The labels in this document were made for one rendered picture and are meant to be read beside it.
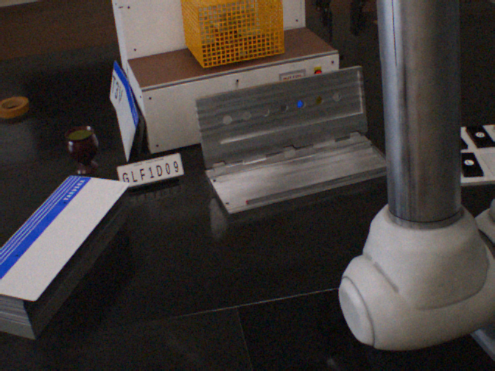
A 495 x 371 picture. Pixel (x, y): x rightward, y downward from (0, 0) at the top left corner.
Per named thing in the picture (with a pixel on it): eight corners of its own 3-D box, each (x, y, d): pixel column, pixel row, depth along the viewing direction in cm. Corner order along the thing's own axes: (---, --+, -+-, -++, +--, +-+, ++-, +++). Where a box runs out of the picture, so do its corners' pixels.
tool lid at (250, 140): (194, 99, 160) (193, 98, 162) (207, 174, 167) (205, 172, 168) (362, 66, 171) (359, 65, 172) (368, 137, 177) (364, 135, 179)
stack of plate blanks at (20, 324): (35, 339, 126) (21, 299, 120) (-19, 326, 130) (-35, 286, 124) (126, 220, 157) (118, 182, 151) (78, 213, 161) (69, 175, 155)
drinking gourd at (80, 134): (67, 178, 175) (58, 141, 169) (76, 161, 182) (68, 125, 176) (98, 177, 174) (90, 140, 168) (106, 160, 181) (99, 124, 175)
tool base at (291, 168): (230, 221, 154) (228, 208, 152) (205, 177, 171) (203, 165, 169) (401, 179, 165) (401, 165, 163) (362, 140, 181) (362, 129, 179)
